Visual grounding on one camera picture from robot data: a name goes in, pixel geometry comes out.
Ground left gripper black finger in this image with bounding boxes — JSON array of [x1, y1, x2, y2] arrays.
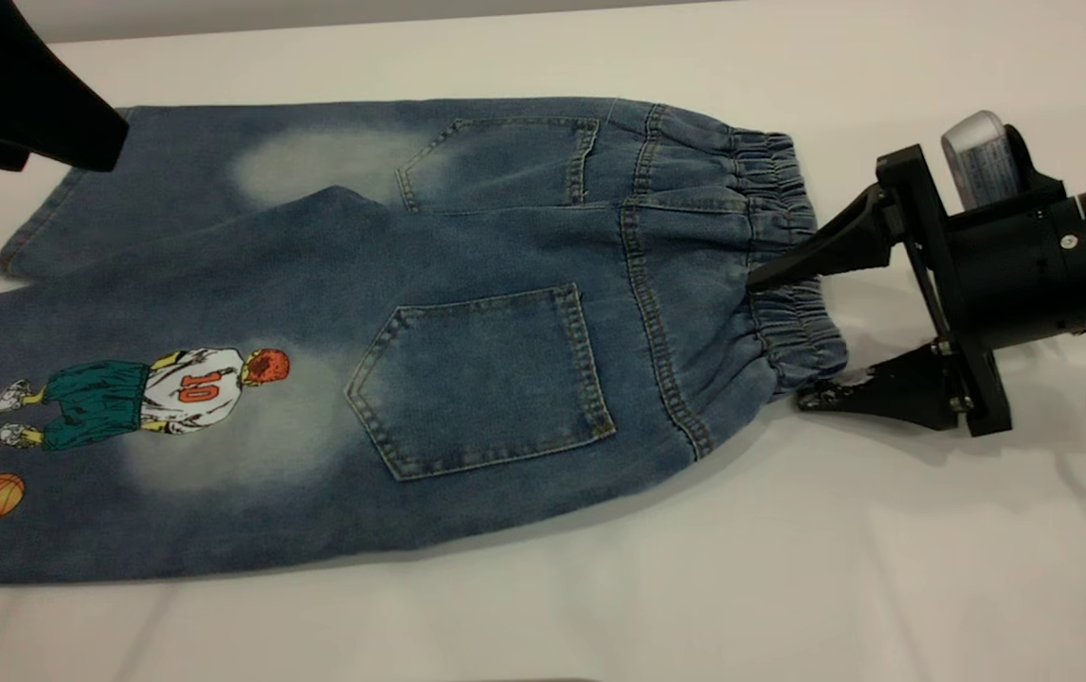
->
[[0, 0, 132, 174]]

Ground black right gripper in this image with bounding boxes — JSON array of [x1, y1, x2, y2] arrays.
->
[[747, 143, 1086, 439]]

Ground blue denim jeans with print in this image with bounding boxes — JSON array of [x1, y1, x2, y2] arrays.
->
[[0, 95, 850, 587]]

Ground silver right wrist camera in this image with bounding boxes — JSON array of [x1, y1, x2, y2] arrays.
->
[[940, 110, 1067, 213]]

